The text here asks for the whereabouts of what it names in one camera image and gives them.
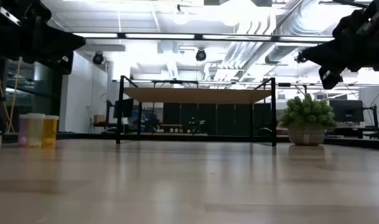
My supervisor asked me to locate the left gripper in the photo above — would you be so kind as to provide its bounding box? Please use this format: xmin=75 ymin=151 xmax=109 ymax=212
xmin=0 ymin=0 xmax=86 ymax=75

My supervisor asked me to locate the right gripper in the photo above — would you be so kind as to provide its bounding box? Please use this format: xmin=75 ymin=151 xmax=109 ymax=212
xmin=301 ymin=0 xmax=379 ymax=90

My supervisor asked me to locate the amber medicine bottle white cap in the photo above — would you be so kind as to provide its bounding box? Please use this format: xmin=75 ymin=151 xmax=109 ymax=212
xmin=41 ymin=114 xmax=60 ymax=149

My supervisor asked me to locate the pale yellow medicine bottle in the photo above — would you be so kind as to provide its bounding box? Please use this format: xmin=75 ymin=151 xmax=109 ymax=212
xmin=26 ymin=113 xmax=46 ymax=149

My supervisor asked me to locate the pink medicine bottle white cap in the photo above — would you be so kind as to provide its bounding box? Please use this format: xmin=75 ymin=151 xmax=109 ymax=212
xmin=18 ymin=113 xmax=30 ymax=147

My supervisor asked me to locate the black computer monitor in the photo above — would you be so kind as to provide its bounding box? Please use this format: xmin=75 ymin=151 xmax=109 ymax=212
xmin=113 ymin=98 xmax=134 ymax=119
xmin=329 ymin=99 xmax=365 ymax=123

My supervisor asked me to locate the green plant in woven pot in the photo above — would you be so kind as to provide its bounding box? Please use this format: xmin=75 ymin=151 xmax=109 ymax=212
xmin=278 ymin=93 xmax=338 ymax=147

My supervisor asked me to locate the black beam with light strips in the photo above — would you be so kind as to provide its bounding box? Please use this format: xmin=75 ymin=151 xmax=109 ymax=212
xmin=71 ymin=31 xmax=335 ymax=44

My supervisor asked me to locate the dark cabinet row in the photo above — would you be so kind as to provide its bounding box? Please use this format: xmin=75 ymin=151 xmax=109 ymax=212
xmin=162 ymin=102 xmax=273 ymax=136

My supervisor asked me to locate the white globe ceiling lamp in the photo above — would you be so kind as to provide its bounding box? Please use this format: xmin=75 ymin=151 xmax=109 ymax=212
xmin=171 ymin=10 xmax=190 ymax=26

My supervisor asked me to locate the silver ventilation duct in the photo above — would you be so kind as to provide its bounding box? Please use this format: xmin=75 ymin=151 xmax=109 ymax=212
xmin=264 ymin=0 xmax=341 ymax=65

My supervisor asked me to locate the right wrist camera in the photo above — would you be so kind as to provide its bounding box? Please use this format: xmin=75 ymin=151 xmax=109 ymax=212
xmin=359 ymin=11 xmax=379 ymax=37

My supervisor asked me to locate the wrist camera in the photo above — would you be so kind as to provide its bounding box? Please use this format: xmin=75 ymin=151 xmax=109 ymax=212
xmin=0 ymin=5 xmax=15 ymax=28
xmin=359 ymin=11 xmax=379 ymax=37

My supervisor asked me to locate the yellow extension cable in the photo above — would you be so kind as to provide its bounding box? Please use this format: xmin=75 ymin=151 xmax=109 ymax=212
xmin=0 ymin=57 xmax=23 ymax=134

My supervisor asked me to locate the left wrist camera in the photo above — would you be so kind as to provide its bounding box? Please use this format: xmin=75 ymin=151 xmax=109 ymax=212
xmin=0 ymin=5 xmax=15 ymax=28

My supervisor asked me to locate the black aluminium rig frame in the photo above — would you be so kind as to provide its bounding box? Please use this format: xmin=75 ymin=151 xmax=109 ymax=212
xmin=2 ymin=132 xmax=379 ymax=151

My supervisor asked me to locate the wooden shelf black metal frame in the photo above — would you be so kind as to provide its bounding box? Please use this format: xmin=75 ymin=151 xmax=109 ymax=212
xmin=116 ymin=75 xmax=278 ymax=147

